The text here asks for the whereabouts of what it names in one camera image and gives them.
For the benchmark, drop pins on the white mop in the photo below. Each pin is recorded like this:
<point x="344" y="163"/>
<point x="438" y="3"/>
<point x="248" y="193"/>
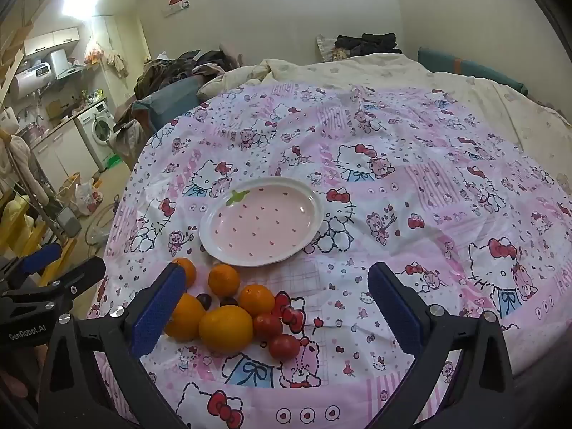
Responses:
<point x="13" y="152"/>

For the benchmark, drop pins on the small orange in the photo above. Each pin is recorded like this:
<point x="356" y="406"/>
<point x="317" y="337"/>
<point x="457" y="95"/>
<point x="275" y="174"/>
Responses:
<point x="187" y="270"/>

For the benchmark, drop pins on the large orange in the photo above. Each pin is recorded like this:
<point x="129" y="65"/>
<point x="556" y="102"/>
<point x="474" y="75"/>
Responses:
<point x="225" y="326"/>
<point x="185" y="319"/>

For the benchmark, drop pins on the medium orange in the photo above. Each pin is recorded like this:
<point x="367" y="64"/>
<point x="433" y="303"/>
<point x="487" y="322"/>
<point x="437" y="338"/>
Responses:
<point x="257" y="299"/>
<point x="223" y="279"/>

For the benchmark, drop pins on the pink strawberry plate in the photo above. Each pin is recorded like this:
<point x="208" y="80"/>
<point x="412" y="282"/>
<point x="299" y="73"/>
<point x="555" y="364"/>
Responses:
<point x="261" y="221"/>

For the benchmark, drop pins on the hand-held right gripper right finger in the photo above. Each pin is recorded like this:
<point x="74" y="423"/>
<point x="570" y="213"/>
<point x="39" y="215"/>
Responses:
<point x="395" y="308"/>

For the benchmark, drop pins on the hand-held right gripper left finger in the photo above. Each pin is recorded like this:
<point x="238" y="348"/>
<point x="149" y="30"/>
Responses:
<point x="158" y="313"/>

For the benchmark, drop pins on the white base cabinet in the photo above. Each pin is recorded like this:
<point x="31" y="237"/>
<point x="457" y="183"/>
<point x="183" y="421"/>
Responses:
<point x="58" y="147"/>

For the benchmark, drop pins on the patterned cushion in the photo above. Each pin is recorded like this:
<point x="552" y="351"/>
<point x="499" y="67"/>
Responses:
<point x="328" y="49"/>

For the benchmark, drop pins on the steel range hood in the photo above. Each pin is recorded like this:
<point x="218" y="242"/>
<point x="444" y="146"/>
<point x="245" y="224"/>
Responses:
<point x="62" y="62"/>

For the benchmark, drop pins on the dark grape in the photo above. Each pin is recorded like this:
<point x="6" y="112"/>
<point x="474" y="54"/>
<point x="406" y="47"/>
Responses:
<point x="229" y="300"/>
<point x="204" y="299"/>

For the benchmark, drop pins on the white water heater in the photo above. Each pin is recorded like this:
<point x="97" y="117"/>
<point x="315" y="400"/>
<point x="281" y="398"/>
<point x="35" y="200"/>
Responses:
<point x="31" y="78"/>

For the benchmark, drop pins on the red tomato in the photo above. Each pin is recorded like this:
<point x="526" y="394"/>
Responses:
<point x="267" y="325"/>
<point x="283" y="346"/>

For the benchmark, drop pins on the white plastic bag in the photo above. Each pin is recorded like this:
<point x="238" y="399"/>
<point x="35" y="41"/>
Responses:
<point x="87" y="196"/>

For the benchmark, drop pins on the messy clothes pile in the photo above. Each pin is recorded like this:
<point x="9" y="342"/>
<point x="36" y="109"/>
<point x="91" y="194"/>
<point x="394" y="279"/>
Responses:
<point x="178" y="69"/>

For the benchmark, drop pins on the dark clothes pile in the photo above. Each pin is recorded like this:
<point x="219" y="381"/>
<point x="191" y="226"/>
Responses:
<point x="366" y="42"/>

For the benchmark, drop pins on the ceiling light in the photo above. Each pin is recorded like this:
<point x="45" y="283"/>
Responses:
<point x="80" y="2"/>

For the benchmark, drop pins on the grey box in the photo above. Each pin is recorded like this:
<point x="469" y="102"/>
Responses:
<point x="68" y="223"/>

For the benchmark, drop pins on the white washing machine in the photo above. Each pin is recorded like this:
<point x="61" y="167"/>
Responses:
<point x="96" y="127"/>

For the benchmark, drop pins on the wall socket with red plug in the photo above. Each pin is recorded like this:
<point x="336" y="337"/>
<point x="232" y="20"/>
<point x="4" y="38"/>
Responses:
<point x="176" y="4"/>

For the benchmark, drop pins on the teal pillow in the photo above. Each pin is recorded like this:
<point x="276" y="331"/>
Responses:
<point x="469" y="69"/>

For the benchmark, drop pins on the green basin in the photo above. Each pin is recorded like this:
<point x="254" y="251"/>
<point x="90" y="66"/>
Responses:
<point x="114" y="161"/>

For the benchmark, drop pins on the white wall cabinets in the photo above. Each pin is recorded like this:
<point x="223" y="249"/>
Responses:
<point x="51" y="40"/>

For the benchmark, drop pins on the yellow wooden rack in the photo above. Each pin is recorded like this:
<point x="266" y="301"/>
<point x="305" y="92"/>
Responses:
<point x="27" y="232"/>

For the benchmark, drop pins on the hanging beige cloth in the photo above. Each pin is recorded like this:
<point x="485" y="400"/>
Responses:
<point x="116" y="62"/>

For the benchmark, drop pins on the orange plastic bag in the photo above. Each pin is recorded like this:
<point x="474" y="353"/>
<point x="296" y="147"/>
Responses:
<point x="91" y="51"/>

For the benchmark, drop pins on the pink cartoon printed blanket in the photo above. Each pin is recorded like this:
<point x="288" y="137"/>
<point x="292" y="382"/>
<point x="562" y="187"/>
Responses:
<point x="380" y="214"/>

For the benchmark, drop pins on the cream duvet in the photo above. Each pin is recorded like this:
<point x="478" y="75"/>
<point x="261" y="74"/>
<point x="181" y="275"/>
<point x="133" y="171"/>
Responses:
<point x="357" y="69"/>

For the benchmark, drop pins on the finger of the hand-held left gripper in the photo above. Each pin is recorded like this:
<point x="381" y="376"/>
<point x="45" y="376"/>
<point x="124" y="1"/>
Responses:
<point x="80" y="277"/>
<point x="42" y="257"/>

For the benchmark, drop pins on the person's left hand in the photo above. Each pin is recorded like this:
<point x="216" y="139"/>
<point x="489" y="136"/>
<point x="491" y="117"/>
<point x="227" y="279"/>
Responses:
<point x="11" y="382"/>

